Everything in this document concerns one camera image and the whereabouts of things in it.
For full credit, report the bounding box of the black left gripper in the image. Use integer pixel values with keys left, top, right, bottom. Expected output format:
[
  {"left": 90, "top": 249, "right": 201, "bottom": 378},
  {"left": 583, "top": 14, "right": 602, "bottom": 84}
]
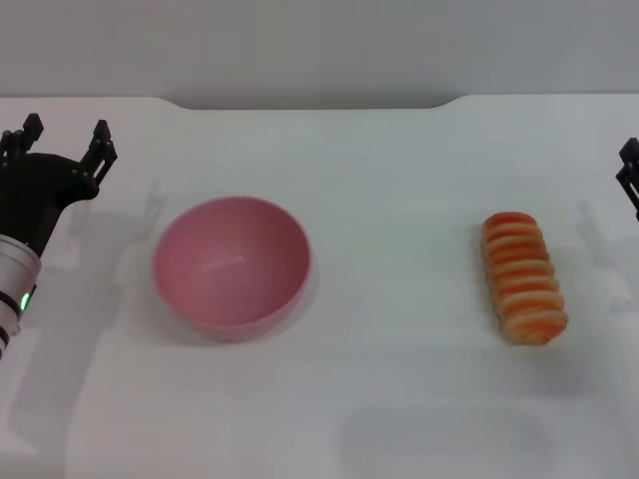
[{"left": 0, "top": 113, "right": 120, "bottom": 253}]

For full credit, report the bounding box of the orange ridged toy bread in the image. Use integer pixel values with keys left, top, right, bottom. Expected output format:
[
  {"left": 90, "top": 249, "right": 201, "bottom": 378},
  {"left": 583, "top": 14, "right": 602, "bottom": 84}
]
[{"left": 480, "top": 211, "right": 570, "bottom": 346}]

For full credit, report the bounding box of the pink plastic bowl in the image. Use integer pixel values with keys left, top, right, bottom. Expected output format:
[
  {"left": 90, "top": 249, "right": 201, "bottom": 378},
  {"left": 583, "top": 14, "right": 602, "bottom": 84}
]
[{"left": 152, "top": 196, "right": 313, "bottom": 343}]

